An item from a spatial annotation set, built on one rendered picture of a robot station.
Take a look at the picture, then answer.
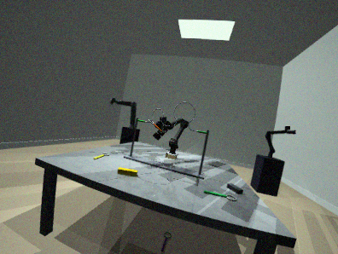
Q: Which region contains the yellow rectangular block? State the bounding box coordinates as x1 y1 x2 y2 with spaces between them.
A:
118 167 138 177

